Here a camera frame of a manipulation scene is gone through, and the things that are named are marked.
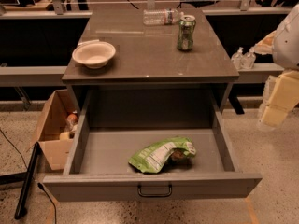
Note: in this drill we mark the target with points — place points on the right clear sanitizer bottle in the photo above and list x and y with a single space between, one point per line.
248 59

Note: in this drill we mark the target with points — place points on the grey cabinet counter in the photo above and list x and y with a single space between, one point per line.
149 54

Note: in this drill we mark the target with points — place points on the clear sanitizer bottle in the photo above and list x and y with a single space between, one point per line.
248 59
237 58

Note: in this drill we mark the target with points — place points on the black flat bar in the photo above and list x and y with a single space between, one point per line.
28 177

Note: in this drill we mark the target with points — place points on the grey open top drawer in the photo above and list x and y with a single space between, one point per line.
115 124

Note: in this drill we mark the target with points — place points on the white paper bowl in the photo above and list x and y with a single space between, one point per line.
94 54

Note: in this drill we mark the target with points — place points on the brown cardboard box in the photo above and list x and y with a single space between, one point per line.
50 125

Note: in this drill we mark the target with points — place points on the green soda can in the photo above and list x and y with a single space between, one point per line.
185 32

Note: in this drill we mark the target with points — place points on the left clear sanitizer bottle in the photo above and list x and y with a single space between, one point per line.
237 58

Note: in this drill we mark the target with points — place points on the clear plastic water bottle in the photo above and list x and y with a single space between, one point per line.
166 16

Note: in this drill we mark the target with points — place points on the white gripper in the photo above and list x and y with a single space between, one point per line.
288 46

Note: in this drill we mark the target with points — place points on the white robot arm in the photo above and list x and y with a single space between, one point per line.
285 50

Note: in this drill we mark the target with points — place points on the items inside cardboard box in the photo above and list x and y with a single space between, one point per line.
70 128

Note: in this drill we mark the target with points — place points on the green rice chip bag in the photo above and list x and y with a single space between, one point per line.
153 158

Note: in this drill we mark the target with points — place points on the black drawer handle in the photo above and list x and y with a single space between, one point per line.
154 191

